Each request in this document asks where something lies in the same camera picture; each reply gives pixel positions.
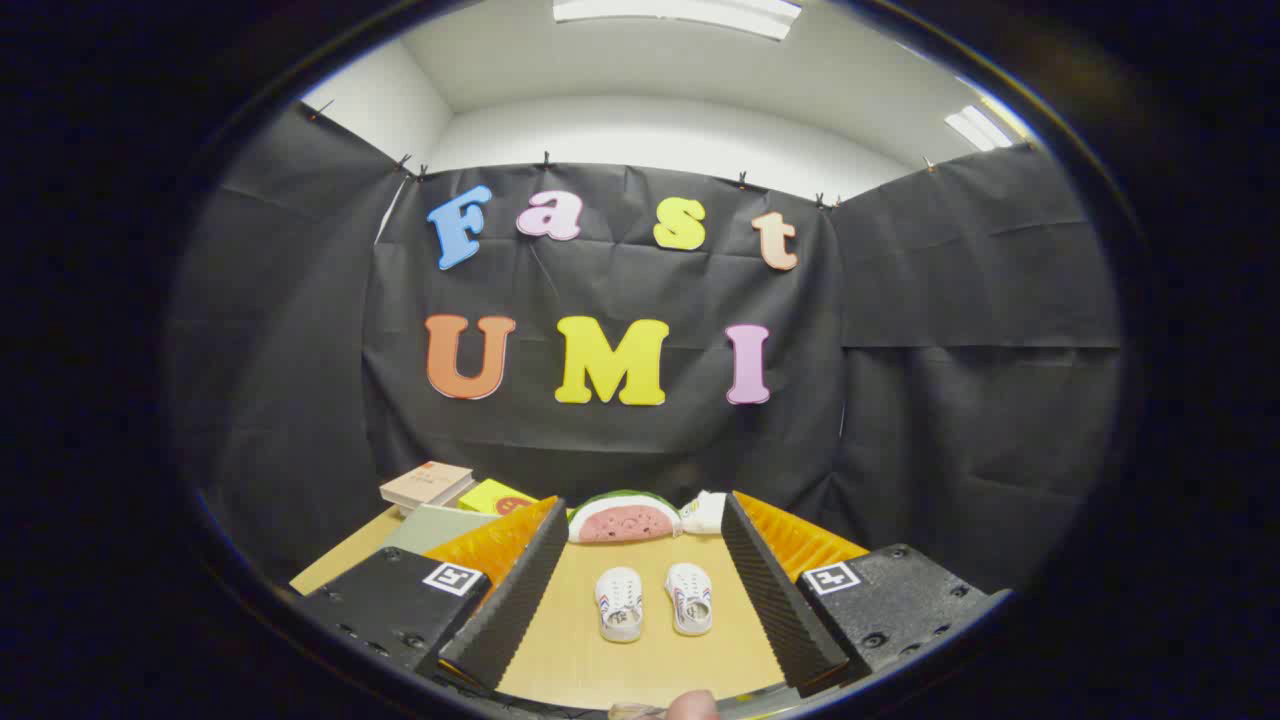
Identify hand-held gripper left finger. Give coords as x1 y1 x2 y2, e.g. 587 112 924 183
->
300 495 569 693

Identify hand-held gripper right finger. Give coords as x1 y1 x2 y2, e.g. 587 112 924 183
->
720 490 991 699

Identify white canvas shoe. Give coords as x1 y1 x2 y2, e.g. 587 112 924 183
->
665 562 714 637
595 566 644 643

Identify green fabric storage box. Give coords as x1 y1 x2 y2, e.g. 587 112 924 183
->
385 503 501 556

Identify yellow book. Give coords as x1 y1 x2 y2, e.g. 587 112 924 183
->
458 478 541 517

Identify white plush toy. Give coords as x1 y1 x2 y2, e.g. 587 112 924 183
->
680 490 729 535

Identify watermelon slice plush toy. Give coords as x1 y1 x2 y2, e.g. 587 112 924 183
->
568 490 683 544

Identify beige book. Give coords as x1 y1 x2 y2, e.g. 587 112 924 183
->
380 461 476 514

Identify row of black clips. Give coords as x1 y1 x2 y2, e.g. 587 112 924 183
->
308 98 941 211

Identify small ceiling light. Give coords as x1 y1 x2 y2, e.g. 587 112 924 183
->
945 103 1016 153

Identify long ceiling light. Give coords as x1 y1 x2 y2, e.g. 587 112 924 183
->
552 0 803 41

